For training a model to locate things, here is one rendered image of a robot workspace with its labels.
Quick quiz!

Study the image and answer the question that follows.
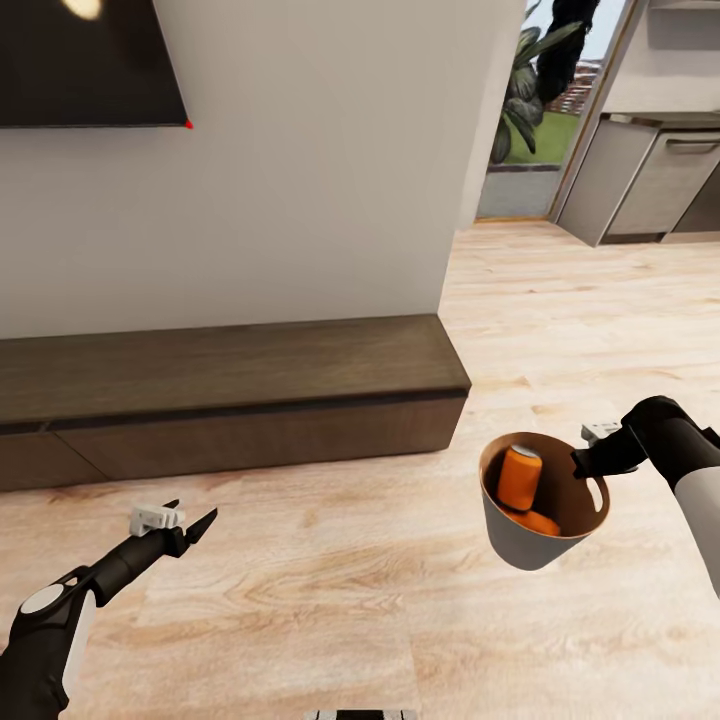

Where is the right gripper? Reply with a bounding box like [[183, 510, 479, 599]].
[[570, 435, 643, 479]]

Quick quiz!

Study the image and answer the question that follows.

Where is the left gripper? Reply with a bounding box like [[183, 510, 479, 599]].
[[110, 500, 218, 582]]

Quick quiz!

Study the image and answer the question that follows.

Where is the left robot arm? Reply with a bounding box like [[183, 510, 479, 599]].
[[0, 500, 218, 720]]

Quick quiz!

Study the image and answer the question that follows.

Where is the trash can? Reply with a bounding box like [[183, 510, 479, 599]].
[[478, 431, 611, 571]]

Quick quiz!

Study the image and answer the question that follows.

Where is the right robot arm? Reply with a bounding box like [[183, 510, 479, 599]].
[[570, 395, 720, 599]]

